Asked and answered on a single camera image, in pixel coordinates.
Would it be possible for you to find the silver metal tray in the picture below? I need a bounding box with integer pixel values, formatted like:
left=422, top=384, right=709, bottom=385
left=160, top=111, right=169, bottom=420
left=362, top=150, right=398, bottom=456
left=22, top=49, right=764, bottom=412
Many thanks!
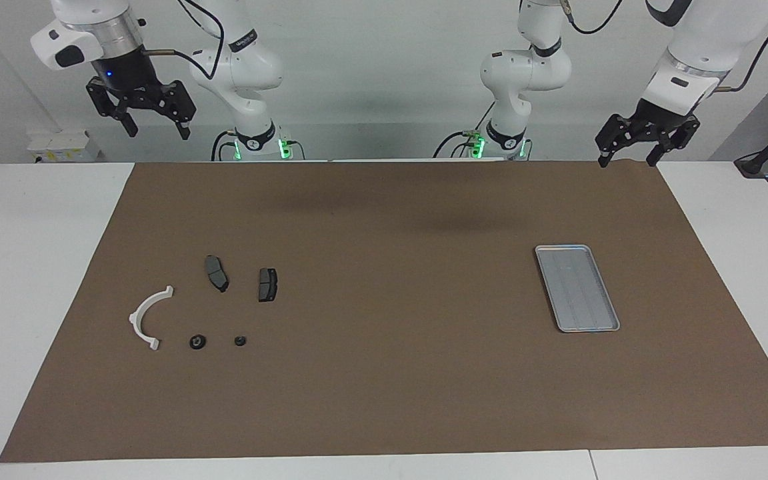
left=535, top=245, right=621, bottom=333

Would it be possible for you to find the dark grey angled brake pad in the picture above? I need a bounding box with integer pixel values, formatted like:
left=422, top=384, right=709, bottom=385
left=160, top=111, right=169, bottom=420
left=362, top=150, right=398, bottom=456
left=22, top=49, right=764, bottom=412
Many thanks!
left=205, top=255, right=229, bottom=293

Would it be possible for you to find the black rectangular brake pad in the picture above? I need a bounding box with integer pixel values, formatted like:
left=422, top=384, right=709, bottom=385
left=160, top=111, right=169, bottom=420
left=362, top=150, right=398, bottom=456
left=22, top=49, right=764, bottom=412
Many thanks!
left=258, top=267, right=279, bottom=303

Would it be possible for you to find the brown table mat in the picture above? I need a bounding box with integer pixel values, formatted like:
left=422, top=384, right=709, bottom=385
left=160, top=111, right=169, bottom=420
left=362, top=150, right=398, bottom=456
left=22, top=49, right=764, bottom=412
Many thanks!
left=0, top=159, right=768, bottom=463

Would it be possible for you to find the black right base cable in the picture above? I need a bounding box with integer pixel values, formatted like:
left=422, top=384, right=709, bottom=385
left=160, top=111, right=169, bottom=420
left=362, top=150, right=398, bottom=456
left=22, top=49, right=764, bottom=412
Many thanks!
left=211, top=130, right=305, bottom=161

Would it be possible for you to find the black base cable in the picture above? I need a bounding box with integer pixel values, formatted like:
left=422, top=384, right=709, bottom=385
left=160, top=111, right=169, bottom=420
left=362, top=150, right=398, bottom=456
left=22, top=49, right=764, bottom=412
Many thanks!
left=433, top=100, right=495, bottom=159
left=211, top=130, right=305, bottom=161

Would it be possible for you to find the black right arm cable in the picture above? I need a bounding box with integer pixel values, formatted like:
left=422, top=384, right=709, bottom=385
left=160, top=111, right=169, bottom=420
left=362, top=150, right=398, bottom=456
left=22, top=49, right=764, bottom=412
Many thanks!
left=143, top=0, right=226, bottom=81

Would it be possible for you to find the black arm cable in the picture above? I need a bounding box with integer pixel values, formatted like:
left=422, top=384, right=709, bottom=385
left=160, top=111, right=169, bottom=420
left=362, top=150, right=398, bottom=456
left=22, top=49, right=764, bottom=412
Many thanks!
left=143, top=0, right=226, bottom=81
left=561, top=0, right=768, bottom=93

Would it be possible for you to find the white wall box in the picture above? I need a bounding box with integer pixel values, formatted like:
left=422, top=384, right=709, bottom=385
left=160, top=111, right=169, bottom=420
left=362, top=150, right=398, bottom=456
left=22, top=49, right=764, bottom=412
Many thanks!
left=27, top=131, right=101, bottom=163

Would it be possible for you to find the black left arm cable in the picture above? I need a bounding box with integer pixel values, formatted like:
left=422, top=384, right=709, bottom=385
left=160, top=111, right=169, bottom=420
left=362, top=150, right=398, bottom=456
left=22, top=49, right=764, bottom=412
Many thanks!
left=561, top=0, right=768, bottom=93

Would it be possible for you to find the black left base cable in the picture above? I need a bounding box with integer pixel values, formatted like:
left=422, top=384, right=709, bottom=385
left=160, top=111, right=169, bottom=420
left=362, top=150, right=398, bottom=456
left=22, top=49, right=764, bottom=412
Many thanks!
left=433, top=100, right=495, bottom=159

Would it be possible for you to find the white curved plastic bracket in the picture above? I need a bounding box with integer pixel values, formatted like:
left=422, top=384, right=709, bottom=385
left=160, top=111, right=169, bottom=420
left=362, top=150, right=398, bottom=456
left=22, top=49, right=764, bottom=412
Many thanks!
left=129, top=285, right=175, bottom=352

